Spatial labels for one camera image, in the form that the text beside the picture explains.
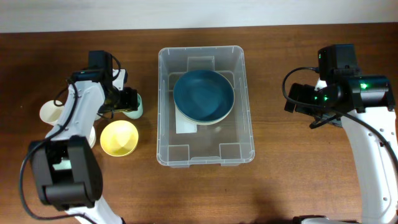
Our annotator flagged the yellow small bowl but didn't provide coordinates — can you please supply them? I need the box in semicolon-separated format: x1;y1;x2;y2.
99;120;139;157

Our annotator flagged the cream cup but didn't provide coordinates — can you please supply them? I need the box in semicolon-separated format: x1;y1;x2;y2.
39;100;64;126

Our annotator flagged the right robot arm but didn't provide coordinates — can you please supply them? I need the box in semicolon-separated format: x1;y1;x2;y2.
282;44;397;223

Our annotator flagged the grey cup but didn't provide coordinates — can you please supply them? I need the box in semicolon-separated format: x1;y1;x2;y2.
95;110;103;121

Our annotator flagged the left black cable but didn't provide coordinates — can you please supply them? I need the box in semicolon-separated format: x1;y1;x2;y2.
19;54;122;224

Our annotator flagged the blue plate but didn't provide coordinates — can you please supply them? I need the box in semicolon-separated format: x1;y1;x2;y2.
173;69;235;122

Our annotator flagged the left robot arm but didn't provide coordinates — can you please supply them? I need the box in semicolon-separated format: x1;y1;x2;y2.
20;50;138;223

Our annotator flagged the white small bowl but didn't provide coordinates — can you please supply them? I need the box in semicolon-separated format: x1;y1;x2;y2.
88;126;96;148

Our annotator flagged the mint green cup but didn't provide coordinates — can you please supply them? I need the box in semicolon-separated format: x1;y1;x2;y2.
123;94;144;119

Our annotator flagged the clear plastic storage bin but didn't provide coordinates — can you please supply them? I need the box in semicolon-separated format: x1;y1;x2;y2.
157;45;255;167

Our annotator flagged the black cable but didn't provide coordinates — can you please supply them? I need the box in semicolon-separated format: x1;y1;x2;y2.
19;54;122;224
282;66;398;175

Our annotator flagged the right black cable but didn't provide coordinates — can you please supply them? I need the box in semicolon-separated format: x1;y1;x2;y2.
282;66;398;175

